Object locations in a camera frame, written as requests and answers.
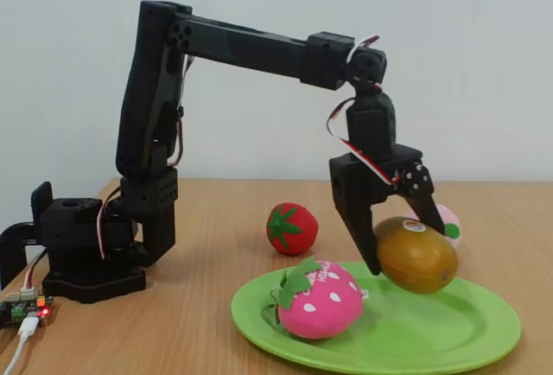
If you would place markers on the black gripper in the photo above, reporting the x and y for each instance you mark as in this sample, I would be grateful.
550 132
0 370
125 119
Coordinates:
351 178

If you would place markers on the brown kiwi with sticker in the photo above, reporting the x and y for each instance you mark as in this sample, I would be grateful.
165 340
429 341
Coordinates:
415 258

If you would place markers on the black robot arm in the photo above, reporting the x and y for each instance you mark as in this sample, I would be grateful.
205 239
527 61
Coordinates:
242 48

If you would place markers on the green oval plate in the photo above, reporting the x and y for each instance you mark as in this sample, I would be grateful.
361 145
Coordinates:
432 332

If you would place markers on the pale pink peach plush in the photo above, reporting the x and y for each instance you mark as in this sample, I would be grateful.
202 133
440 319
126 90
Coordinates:
451 241

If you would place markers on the red tomato plush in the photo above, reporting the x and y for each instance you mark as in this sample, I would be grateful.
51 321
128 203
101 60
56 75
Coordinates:
298 230

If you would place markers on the pink strawberry plush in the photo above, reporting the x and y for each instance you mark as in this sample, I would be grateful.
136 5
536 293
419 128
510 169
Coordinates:
324 306

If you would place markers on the black table clamp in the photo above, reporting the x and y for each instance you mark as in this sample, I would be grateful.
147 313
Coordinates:
13 237

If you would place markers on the controller circuit board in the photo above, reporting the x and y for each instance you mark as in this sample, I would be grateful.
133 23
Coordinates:
21 308

